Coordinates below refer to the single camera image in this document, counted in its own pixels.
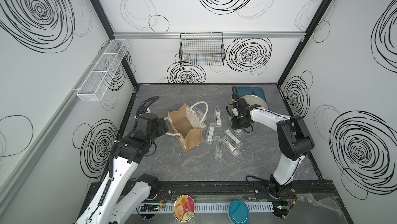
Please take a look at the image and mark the white wire shelf basket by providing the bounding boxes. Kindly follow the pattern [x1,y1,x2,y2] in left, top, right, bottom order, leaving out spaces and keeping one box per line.
[77,39,129,102]

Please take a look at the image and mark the clear compass case blue insert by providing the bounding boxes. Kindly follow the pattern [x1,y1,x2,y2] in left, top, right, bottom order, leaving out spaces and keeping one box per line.
[192,106,207,130]

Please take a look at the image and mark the black corner frame post left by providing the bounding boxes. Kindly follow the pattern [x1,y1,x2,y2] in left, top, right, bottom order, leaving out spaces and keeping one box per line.
[90,0,140,90]

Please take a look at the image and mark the aluminium wall rail back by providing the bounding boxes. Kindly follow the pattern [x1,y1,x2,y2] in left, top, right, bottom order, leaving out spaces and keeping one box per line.
[114,31,306,40]

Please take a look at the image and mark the clear compass case barcode label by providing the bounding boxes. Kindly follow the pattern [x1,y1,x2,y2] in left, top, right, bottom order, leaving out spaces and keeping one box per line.
[214,107,222,127]

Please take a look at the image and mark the clear compass case white label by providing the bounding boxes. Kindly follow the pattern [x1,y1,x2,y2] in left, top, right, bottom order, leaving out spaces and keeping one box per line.
[205,123,216,144]

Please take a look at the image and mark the black corner frame post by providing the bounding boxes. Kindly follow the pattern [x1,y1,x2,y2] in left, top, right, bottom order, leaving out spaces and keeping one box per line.
[277,0,333,87]
[90,0,140,90]

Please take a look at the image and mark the burlap canvas tote bag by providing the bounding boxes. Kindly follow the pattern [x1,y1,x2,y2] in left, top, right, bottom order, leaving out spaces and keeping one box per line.
[166,101,209,152]

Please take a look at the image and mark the white slotted cable duct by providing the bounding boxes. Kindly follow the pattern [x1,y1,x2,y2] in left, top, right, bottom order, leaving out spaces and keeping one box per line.
[136,202,274,214]

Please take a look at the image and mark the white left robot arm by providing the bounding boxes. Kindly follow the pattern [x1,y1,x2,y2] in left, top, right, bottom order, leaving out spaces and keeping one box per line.
[77,113,169,224]

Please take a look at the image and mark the teal round lid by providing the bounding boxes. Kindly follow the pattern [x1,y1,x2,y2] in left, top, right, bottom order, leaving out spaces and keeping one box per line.
[227,200,251,224]

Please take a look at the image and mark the teal plastic tray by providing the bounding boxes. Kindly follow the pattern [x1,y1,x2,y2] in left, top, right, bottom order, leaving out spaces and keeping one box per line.
[232,86,267,102]

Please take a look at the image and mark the aluminium wall rail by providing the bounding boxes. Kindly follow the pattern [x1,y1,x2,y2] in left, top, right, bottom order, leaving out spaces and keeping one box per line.
[0,45,111,207]
[114,31,306,40]

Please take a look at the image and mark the aluminium wall rail left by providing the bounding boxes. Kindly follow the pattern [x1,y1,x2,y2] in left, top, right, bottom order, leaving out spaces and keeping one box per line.
[0,45,111,207]

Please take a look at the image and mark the round tin pink lid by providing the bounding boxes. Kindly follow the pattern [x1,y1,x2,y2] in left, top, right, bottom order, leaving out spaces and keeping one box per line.
[173,195,196,222]

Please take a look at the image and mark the grey round plate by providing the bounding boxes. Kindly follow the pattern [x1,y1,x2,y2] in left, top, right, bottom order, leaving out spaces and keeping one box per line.
[243,95,268,109]

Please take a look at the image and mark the black wire basket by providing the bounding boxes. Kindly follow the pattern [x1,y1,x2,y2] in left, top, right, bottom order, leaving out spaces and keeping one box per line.
[178,38,226,66]

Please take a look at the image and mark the black corner frame post right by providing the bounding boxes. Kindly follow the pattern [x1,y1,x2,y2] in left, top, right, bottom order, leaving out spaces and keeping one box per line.
[277,0,333,87]

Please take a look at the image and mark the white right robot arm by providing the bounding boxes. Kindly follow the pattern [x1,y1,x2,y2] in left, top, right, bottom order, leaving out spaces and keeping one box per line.
[226,94,315,198]

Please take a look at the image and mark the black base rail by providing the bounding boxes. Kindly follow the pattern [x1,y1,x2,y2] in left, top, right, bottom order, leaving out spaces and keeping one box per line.
[150,180,336,201]

